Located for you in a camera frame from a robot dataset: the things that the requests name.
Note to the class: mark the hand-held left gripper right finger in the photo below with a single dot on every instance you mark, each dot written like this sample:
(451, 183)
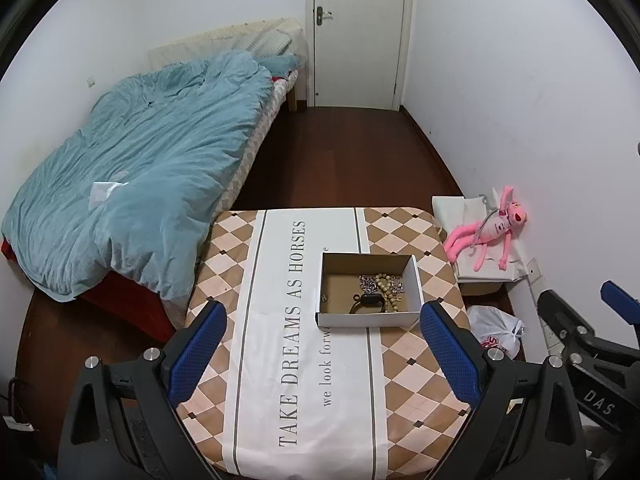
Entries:
(450, 355)

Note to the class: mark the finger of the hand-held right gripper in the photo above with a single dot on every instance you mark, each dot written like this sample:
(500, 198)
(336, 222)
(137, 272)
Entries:
(620, 302)
(565, 320)

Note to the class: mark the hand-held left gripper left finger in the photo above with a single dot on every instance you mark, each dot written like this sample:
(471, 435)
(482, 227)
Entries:
(197, 355)

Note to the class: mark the black smartwatch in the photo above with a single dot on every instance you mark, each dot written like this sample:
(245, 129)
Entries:
(371, 302)

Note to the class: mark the white cardboard box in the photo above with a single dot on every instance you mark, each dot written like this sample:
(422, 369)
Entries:
(340, 285)

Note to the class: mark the white plastic bag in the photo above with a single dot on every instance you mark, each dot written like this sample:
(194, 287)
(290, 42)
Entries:
(492, 325)

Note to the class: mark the white power strip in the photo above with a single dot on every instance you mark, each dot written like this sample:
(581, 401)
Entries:
(534, 271)

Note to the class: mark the brown cardboard box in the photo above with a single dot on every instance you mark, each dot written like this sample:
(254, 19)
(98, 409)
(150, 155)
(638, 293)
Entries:
(477, 288)

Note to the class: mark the checked printed tablecloth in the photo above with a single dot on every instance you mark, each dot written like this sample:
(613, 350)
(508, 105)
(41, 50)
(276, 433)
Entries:
(280, 340)

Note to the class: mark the pink plush toy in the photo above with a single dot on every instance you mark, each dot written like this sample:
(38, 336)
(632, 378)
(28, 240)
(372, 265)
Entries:
(492, 230)

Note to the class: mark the white cloth bag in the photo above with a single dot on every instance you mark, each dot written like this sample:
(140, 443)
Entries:
(455, 210)

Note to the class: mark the white duvet label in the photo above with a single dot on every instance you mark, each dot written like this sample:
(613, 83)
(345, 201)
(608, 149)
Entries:
(102, 195)

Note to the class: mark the blue duvet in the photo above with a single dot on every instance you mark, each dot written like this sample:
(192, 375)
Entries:
(140, 160)

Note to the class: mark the bed with patterned mattress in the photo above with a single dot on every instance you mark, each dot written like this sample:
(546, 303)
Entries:
(250, 145)

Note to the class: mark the blue pillow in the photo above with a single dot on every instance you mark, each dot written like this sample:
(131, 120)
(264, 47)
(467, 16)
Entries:
(282, 63)

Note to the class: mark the cream quilted pillow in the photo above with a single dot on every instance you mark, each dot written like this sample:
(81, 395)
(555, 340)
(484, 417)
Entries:
(240, 40)

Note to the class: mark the white door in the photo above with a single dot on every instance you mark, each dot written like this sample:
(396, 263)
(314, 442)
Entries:
(360, 35)

